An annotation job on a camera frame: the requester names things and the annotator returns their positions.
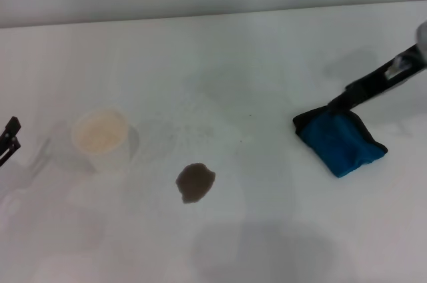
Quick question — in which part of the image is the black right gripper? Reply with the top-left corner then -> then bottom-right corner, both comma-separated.
328,41 -> 427,113

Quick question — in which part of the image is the blue rag with black trim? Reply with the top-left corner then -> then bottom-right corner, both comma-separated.
292,104 -> 389,179

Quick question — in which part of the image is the white paper cup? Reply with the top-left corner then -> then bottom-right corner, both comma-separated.
70,107 -> 139,174

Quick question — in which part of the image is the dark water stain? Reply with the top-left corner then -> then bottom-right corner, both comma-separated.
175,162 -> 217,205

